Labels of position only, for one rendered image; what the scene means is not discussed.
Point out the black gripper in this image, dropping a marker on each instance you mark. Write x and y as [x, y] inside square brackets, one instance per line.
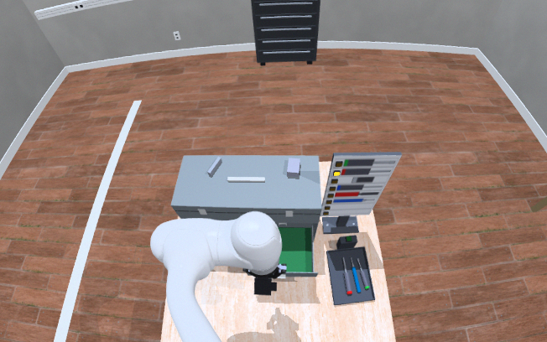
[280, 270]

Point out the grey screwdriver with green band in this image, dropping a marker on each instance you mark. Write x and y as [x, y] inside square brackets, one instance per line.
[364, 279]

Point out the hex screwdriver with red band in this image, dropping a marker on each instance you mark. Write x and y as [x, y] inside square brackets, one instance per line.
[347, 280]

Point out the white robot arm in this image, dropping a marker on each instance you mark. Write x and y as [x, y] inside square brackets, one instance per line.
[191, 248]

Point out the grey rectangular bar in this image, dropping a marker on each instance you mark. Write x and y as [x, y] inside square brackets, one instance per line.
[214, 166]

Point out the grey tool chest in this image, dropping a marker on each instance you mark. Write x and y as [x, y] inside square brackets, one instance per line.
[248, 183]

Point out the pale blue block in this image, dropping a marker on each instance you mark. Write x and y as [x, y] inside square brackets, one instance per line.
[293, 167]

